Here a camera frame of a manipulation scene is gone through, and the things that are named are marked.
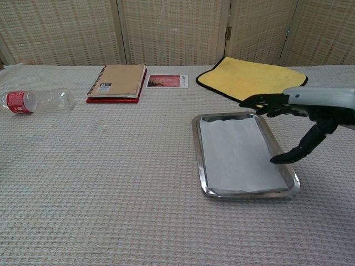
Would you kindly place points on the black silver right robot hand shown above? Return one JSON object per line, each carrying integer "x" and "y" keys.
{"x": 321, "y": 101}

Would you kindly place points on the white paper sheet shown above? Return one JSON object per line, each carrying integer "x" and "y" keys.
{"x": 235, "y": 158}

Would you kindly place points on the silver metal tray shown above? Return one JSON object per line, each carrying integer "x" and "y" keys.
{"x": 222, "y": 117}

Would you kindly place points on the woven folding screen panel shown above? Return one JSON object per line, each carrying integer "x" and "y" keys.
{"x": 324, "y": 30}
{"x": 258, "y": 27}
{"x": 174, "y": 30}
{"x": 61, "y": 30}

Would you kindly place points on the yellow cloth with black trim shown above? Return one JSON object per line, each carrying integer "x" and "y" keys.
{"x": 244, "y": 77}

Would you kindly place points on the brass screen hinge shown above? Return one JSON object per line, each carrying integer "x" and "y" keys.
{"x": 228, "y": 32}

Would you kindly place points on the red photo card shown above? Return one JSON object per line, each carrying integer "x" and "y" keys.
{"x": 165, "y": 81}

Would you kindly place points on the brown spiral notebook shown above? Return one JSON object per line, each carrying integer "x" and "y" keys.
{"x": 119, "y": 80}

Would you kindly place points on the red book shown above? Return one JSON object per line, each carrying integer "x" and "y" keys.
{"x": 111, "y": 101}

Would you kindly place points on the white woven tablecloth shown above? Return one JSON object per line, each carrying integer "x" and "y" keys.
{"x": 111, "y": 180}

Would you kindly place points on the clear plastic bottle red label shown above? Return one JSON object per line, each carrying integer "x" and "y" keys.
{"x": 22, "y": 102}

